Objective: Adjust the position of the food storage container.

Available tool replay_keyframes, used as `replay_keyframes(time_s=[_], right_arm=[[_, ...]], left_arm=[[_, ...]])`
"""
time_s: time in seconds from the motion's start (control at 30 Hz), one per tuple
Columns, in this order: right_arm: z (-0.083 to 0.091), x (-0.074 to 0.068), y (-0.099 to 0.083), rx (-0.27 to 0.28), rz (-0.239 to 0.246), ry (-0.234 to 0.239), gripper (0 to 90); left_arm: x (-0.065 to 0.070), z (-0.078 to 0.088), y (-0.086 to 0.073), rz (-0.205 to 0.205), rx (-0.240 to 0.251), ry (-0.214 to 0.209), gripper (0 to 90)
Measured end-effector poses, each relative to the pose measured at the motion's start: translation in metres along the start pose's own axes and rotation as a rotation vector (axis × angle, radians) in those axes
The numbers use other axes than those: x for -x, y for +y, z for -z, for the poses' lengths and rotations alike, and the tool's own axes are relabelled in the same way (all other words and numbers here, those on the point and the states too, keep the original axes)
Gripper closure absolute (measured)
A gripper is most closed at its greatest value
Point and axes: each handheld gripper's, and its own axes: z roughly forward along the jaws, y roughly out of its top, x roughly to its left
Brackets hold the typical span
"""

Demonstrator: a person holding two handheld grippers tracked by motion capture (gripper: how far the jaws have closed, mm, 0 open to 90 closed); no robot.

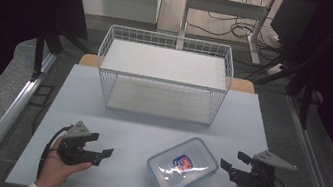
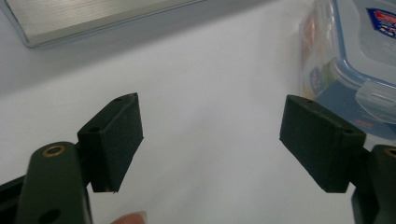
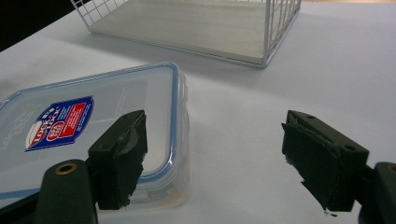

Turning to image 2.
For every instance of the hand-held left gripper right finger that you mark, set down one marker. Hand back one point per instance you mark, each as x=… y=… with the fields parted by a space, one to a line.
x=320 y=143

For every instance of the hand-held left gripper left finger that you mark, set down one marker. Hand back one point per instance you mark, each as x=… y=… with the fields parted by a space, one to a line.
x=112 y=143

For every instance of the clear plastic container blue lid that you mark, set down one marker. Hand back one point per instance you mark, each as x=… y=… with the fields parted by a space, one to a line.
x=351 y=59

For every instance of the silver metal panel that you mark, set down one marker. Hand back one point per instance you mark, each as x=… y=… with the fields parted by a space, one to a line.
x=93 y=15

